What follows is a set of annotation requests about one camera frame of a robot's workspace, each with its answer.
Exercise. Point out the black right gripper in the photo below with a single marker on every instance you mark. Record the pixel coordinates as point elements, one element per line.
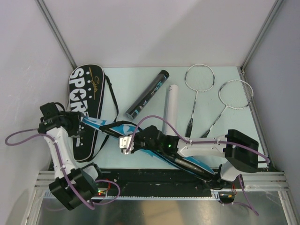
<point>135,148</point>

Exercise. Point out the white shuttlecock tube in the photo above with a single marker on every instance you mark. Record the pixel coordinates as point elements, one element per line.
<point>171,105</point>

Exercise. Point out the grey aluminium frame post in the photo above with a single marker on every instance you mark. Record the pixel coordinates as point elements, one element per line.
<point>262,32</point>
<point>55,31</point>

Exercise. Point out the blue sport racket cover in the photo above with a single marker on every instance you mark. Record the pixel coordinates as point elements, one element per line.
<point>126,128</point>

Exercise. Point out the grey aluminium frame post left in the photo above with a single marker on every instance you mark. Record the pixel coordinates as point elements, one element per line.
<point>55,31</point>

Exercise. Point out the grey aluminium frame post right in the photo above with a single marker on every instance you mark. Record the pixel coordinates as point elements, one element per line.
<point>262,32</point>

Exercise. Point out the black sport racket cover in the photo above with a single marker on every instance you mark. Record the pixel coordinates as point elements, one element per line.
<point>86,88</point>

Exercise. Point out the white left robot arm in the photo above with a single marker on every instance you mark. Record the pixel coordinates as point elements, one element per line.
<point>72,186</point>

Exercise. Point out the white racket black grip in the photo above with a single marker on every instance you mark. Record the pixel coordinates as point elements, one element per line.
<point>198,78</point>

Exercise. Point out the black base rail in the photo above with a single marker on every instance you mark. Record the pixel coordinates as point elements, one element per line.
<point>160,183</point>

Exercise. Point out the black shuttlecock tube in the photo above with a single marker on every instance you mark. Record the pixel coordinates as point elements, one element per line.
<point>147,95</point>

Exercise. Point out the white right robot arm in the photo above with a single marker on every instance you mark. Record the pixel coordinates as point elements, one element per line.
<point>239,151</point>

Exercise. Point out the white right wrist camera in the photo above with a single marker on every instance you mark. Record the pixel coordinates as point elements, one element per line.
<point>124,145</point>

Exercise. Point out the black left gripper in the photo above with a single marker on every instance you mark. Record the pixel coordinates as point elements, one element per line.
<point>75,117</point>

